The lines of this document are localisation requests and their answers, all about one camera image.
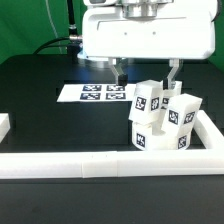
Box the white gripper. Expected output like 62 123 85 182
83 3 216 90

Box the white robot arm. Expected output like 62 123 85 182
82 0 219 86

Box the white marker sheet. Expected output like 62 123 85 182
57 84 135 103

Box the white fence piece left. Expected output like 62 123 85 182
0 113 10 143

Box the white U-shaped fence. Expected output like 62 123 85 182
0 111 224 179

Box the black cable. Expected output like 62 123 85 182
33 0 83 56

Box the grey cable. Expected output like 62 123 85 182
44 0 64 54

